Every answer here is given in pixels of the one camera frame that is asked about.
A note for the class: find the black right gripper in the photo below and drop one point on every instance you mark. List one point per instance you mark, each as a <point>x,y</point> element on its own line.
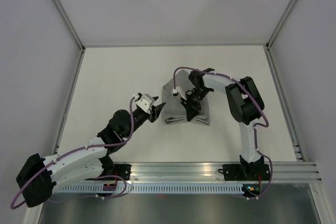
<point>192,109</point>

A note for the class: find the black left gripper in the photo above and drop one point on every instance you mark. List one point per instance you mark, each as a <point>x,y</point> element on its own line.
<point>156,110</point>

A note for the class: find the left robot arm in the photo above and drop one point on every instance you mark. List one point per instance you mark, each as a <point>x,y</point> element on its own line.
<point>41,177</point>

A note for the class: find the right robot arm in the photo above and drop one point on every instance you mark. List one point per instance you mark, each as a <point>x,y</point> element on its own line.
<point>245,105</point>

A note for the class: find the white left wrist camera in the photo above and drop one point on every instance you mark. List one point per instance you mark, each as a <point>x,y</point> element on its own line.
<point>144,102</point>

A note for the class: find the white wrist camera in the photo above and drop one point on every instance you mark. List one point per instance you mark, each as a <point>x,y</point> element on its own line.
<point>144,102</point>
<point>178,92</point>

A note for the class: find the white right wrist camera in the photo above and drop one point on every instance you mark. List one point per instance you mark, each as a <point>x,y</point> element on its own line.
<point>178,92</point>

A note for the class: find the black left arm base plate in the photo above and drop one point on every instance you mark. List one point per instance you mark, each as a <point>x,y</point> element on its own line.
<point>121,170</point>

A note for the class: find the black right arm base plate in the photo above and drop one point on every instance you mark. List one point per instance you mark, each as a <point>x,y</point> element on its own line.
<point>239,172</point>

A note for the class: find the white slotted cable duct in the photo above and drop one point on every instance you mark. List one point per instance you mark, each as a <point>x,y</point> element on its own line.
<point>155,188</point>

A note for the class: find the aluminium front rail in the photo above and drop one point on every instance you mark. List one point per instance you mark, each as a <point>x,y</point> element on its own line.
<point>207,172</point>

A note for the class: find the left aluminium frame post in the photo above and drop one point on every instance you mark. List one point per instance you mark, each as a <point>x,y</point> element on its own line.
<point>68,24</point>

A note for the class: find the aluminium frame post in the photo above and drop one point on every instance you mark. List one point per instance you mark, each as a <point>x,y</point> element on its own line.
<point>281,22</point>
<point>68,24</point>

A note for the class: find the right aluminium frame post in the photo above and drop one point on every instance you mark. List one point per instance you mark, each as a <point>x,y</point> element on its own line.
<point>281,22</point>

